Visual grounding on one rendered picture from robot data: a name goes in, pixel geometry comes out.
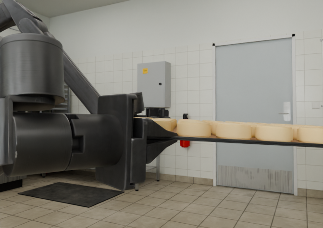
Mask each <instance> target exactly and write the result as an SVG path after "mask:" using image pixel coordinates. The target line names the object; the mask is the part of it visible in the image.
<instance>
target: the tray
mask: <svg viewBox="0 0 323 228"><path fill-rule="evenodd" d="M147 139H171V140H187V141H205V142H224V143H242V144H260V145H279V146H297V147H315V148H323V144H319V143H300V142H281V141H263V140H244V139H217V138H198V137H180V136H173V137H147Z"/></svg>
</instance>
